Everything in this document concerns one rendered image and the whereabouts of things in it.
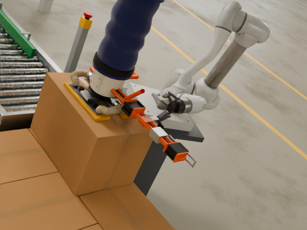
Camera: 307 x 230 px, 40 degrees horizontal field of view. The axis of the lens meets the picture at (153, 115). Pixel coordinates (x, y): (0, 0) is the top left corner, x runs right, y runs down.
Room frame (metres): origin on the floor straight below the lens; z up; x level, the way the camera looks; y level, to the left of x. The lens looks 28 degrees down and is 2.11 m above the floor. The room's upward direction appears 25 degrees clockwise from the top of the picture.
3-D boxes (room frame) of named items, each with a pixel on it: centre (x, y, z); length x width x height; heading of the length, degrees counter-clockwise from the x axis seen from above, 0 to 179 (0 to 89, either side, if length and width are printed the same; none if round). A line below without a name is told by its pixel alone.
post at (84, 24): (3.05, 0.77, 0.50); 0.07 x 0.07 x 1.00; 53
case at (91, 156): (2.08, 0.30, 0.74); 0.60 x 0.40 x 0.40; 50
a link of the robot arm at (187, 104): (2.21, -0.13, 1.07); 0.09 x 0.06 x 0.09; 52
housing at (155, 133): (1.79, -0.06, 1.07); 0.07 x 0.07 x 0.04; 52
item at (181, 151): (1.71, -0.17, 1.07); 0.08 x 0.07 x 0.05; 52
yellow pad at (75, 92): (2.00, 0.36, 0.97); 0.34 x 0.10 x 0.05; 52
